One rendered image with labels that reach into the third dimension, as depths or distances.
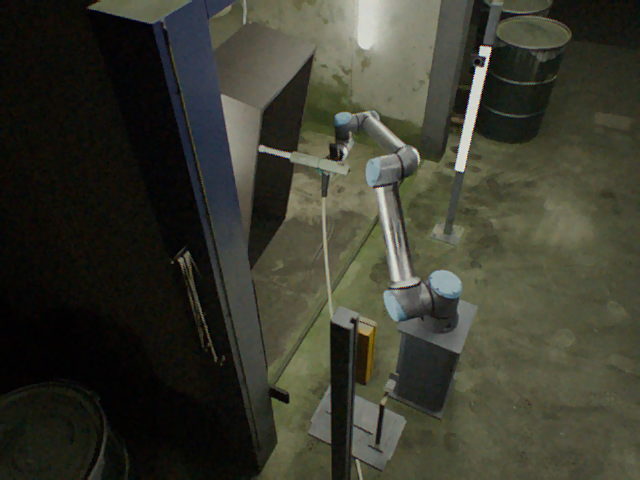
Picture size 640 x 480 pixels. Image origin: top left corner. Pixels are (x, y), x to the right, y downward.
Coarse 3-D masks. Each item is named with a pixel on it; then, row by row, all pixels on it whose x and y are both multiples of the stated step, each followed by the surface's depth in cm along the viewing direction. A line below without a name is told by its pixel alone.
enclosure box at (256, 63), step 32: (256, 32) 246; (224, 64) 225; (256, 64) 229; (288, 64) 233; (224, 96) 211; (256, 96) 214; (288, 96) 273; (256, 128) 216; (288, 128) 287; (256, 160) 230; (288, 160) 302; (256, 192) 331; (288, 192) 319; (256, 224) 330; (256, 256) 313
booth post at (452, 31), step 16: (448, 0) 363; (464, 0) 358; (448, 16) 369; (464, 16) 364; (448, 32) 376; (464, 32) 377; (448, 48) 383; (464, 48) 395; (432, 64) 396; (448, 64) 391; (432, 80) 404; (448, 80) 399; (432, 96) 413; (448, 96) 407; (432, 112) 422; (448, 112) 417; (432, 128) 431; (448, 128) 439; (432, 144) 441; (432, 160) 451
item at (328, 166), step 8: (272, 152) 269; (280, 152) 268; (296, 152) 266; (296, 160) 265; (304, 160) 263; (312, 160) 262; (320, 160) 263; (328, 160) 262; (320, 168) 262; (328, 168) 260; (336, 168) 259; (344, 168) 258; (328, 176) 265
